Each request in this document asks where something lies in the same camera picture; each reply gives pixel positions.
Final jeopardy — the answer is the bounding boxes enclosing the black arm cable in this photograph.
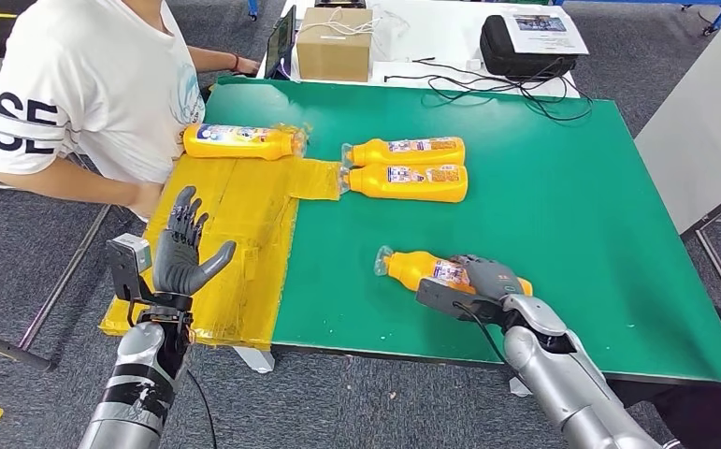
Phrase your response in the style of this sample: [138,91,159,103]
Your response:
[451,300,512,367]
[185,369,219,449]

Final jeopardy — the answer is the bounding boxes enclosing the brown cardboard box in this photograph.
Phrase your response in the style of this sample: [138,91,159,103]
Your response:
[296,7,375,83]

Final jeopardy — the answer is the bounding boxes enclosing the pale grey table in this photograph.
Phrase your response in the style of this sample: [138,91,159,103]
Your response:
[634,8,721,325]

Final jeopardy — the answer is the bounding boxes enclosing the person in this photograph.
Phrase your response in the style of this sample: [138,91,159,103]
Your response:
[0,0,262,221]
[607,306,721,449]

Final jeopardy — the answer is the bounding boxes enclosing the white cord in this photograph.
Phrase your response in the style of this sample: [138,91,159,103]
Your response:
[300,5,411,60]

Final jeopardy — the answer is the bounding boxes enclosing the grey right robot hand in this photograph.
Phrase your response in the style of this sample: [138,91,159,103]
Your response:
[449,253,526,302]

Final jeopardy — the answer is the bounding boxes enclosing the green table mat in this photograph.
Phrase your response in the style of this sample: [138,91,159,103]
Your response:
[201,75,721,388]

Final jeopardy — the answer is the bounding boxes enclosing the orange detergent bottle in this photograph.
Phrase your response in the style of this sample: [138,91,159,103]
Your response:
[373,245,533,297]
[339,164,469,204]
[182,123,309,161]
[339,137,467,168]

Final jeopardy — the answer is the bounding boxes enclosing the yellow taped sheet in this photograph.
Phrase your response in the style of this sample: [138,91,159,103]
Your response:
[98,154,342,352]

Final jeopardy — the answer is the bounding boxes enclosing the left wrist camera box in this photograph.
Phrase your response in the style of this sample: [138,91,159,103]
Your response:
[106,232,153,306]

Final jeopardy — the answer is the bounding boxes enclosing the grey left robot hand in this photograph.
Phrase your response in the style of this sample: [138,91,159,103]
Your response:
[151,185,238,297]

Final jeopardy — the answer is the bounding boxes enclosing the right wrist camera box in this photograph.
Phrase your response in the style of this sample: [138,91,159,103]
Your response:
[414,277,504,325]

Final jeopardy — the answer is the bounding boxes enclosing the black zip case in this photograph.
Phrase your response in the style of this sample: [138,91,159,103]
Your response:
[479,14,579,80]

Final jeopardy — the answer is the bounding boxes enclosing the printed paper sheet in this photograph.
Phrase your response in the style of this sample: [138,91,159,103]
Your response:
[502,10,590,57]

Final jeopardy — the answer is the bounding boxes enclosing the white desk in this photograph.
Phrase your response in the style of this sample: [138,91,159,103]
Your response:
[254,0,584,100]

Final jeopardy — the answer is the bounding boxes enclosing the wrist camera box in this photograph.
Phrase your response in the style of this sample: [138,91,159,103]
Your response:
[414,277,504,325]
[106,232,153,306]

